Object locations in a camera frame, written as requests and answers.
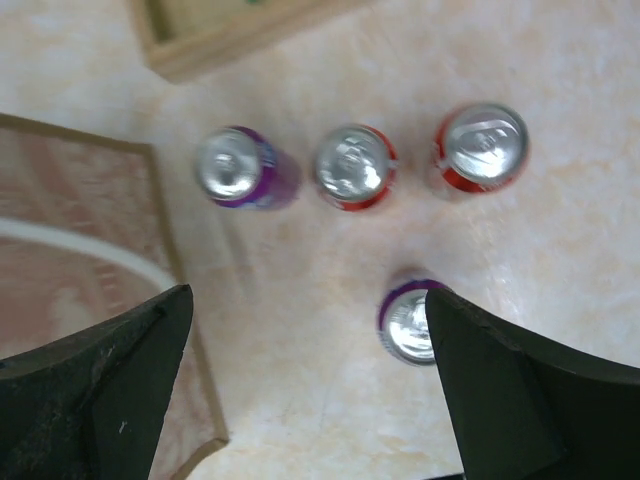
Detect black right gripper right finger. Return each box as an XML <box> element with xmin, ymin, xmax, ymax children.
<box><xmin>426</xmin><ymin>289</ymin><xmax>639</xmax><ymax>479</ymax></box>

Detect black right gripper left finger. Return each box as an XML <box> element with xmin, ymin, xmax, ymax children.
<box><xmin>1</xmin><ymin>285</ymin><xmax>194</xmax><ymax>479</ymax></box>

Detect purple fanta can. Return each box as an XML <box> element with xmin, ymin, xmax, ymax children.
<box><xmin>194</xmin><ymin>125</ymin><xmax>302</xmax><ymax>210</ymax></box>
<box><xmin>376</xmin><ymin>267</ymin><xmax>449</xmax><ymax>367</ymax></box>

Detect tan canvas tote bag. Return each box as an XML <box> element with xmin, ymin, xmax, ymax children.
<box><xmin>0</xmin><ymin>112</ymin><xmax>231</xmax><ymax>480</ymax></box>

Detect red cola can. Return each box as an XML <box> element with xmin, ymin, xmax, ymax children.
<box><xmin>426</xmin><ymin>102</ymin><xmax>531</xmax><ymax>200</ymax></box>

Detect red coke can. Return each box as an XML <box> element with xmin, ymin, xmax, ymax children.
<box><xmin>312</xmin><ymin>124</ymin><xmax>398</xmax><ymax>213</ymax></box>

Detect wooden clothes rack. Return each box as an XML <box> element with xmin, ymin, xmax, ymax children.
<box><xmin>126</xmin><ymin>0</ymin><xmax>365</xmax><ymax>83</ymax></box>

